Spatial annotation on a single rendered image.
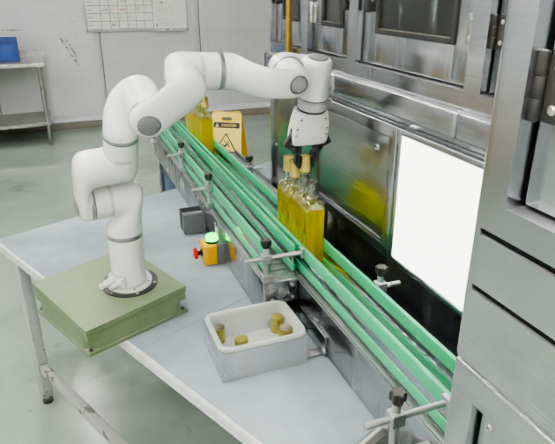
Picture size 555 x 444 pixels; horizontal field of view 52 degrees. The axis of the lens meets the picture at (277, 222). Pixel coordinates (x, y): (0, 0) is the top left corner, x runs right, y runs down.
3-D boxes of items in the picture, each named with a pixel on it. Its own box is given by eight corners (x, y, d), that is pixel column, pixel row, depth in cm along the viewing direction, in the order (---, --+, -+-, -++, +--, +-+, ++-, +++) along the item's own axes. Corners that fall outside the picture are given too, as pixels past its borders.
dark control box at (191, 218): (205, 233, 215) (203, 212, 212) (184, 236, 213) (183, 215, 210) (200, 225, 223) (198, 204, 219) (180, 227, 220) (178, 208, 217)
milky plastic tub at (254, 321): (308, 361, 142) (309, 331, 138) (222, 381, 134) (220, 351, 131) (283, 325, 157) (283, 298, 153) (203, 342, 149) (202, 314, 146)
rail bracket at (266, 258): (305, 277, 155) (306, 235, 150) (247, 288, 150) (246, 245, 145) (300, 272, 158) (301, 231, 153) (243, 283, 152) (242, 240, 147)
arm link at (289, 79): (212, 81, 138) (293, 81, 144) (225, 103, 128) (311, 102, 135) (215, 47, 133) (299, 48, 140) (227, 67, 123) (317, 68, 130)
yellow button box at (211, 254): (225, 263, 192) (225, 244, 189) (203, 267, 189) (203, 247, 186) (219, 255, 198) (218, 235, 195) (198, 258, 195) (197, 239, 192)
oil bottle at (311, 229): (323, 270, 160) (326, 199, 152) (305, 273, 158) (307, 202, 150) (315, 262, 165) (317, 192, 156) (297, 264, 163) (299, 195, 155)
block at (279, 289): (299, 300, 157) (299, 278, 154) (266, 307, 154) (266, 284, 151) (293, 294, 160) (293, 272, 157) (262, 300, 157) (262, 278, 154)
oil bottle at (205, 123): (214, 159, 261) (211, 97, 250) (203, 159, 259) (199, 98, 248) (211, 155, 266) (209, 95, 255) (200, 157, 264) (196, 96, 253)
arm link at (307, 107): (325, 89, 148) (324, 99, 150) (294, 92, 145) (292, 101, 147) (337, 101, 143) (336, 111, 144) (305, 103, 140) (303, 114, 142)
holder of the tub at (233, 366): (326, 358, 144) (328, 331, 141) (222, 382, 135) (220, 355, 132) (299, 322, 159) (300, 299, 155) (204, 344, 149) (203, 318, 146)
